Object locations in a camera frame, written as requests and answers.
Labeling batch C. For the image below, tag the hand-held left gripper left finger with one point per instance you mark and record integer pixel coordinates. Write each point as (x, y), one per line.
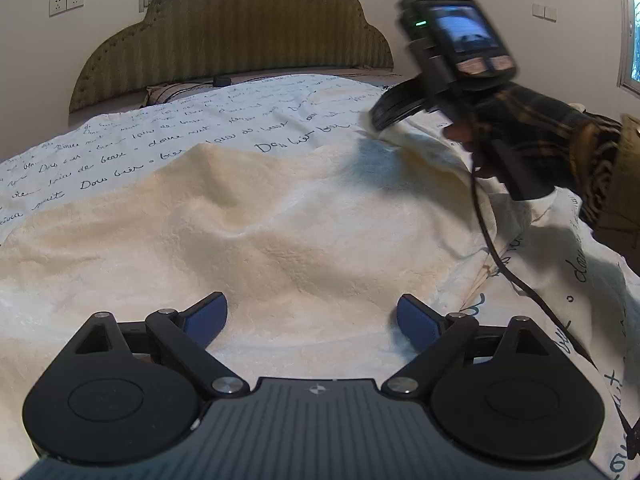
(206, 316)

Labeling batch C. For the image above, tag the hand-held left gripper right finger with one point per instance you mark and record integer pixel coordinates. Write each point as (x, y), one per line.
(416, 321)

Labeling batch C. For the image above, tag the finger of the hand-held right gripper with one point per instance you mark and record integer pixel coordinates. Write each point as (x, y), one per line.
(397, 102)

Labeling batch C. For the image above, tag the cream towel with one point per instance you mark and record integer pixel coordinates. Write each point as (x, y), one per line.
(300, 220)

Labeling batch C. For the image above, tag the person's right forearm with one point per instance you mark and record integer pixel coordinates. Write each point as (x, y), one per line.
(550, 132)

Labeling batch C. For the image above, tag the person's right hand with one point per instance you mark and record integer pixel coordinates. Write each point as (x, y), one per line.
(457, 135)

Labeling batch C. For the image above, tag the olive padded headboard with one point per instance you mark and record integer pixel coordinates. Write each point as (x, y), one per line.
(235, 35)

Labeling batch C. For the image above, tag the small black adapter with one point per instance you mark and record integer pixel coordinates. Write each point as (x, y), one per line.
(221, 80)

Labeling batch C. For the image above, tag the side window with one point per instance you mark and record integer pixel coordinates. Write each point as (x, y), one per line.
(631, 35)

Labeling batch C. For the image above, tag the white printed blanket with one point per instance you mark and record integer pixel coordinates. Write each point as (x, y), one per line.
(150, 130)

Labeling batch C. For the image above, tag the striped pillow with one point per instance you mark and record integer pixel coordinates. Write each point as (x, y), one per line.
(170, 94)

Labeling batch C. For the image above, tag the white light switch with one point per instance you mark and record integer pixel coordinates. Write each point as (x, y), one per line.
(538, 10)
(550, 13)

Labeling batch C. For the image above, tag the white wall socket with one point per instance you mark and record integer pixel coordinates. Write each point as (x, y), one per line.
(75, 0)
(57, 5)

